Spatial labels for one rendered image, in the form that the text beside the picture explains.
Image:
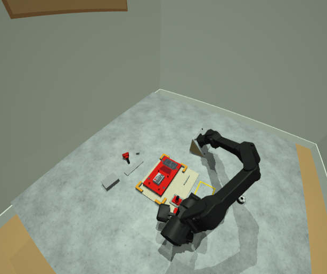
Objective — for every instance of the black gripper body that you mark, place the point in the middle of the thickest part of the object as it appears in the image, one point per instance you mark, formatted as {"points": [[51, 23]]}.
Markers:
{"points": [[164, 214]]}

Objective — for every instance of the grey flat bar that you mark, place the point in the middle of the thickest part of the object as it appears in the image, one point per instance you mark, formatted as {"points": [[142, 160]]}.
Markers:
{"points": [[133, 167]]}

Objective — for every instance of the small black and white toy wheel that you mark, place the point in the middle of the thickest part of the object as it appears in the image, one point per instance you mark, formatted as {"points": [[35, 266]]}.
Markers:
{"points": [[241, 200]]}

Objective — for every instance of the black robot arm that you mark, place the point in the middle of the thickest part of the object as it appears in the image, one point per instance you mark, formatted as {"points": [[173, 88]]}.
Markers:
{"points": [[210, 210]]}

